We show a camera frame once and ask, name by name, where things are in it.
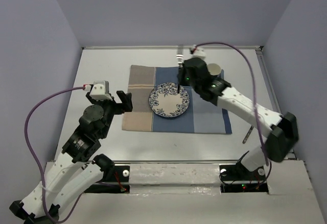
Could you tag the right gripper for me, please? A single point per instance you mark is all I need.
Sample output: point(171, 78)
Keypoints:
point(184, 79)

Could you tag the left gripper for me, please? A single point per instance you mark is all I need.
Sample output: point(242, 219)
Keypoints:
point(127, 103)

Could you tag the dark green mug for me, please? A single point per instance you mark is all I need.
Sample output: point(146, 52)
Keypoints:
point(214, 69)

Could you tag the fork with dark handle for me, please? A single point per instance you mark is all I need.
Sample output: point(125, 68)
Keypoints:
point(179, 57)

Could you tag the blue floral ceramic plate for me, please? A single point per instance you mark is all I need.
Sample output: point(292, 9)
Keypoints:
point(167, 101)

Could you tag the blue beige checked placemat cloth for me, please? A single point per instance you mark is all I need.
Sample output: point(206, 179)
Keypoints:
point(200, 117)

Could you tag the knife with dark handle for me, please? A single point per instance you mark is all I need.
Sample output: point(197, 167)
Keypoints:
point(248, 134)

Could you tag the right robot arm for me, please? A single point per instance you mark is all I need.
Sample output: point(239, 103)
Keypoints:
point(278, 133)

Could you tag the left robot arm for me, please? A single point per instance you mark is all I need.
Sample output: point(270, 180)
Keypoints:
point(76, 167)

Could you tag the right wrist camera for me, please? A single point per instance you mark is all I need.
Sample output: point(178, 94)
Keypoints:
point(197, 52)

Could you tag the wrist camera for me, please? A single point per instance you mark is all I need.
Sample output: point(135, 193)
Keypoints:
point(98, 91)
point(197, 52)

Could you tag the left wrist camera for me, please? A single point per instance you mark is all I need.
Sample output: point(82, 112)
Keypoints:
point(98, 91)

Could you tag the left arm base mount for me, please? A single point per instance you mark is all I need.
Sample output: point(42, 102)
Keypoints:
point(115, 177)

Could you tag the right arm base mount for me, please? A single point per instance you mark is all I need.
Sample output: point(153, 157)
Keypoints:
point(235, 178)

